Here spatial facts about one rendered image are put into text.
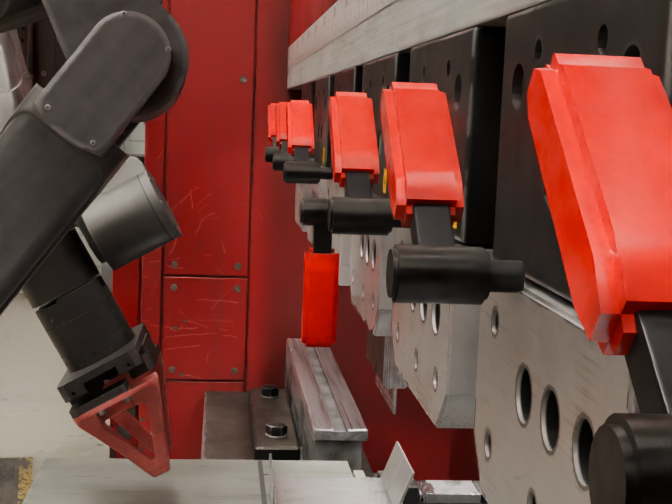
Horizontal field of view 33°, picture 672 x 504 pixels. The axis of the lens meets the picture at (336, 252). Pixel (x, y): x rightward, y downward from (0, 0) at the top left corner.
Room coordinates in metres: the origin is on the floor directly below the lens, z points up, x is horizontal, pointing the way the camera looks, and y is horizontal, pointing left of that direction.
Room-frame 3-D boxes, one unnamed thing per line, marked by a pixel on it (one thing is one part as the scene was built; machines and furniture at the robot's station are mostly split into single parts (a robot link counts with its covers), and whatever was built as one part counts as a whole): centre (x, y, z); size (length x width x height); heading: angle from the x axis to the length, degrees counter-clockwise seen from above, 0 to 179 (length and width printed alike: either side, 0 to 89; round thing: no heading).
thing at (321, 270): (0.74, 0.00, 1.20); 0.04 x 0.02 x 0.10; 96
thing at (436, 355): (0.53, -0.08, 1.26); 0.15 x 0.09 x 0.17; 6
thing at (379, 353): (0.90, -0.04, 1.13); 0.10 x 0.02 x 0.10; 6
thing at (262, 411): (1.49, 0.08, 0.89); 0.30 x 0.05 x 0.03; 6
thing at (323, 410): (1.45, 0.01, 0.92); 0.50 x 0.06 x 0.10; 6
